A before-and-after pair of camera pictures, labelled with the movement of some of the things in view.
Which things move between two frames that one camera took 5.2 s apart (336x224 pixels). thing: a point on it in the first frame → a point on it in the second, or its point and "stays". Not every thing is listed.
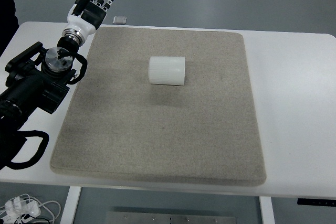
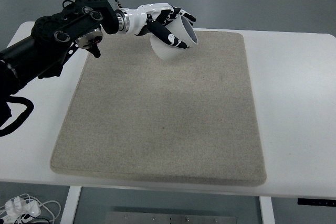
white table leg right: (266, 210) stays
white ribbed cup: (167, 70) → (183, 30)
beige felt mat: (163, 105) stays
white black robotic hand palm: (80, 28) → (133, 20)
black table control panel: (331, 202) stays
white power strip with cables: (24, 209) stays
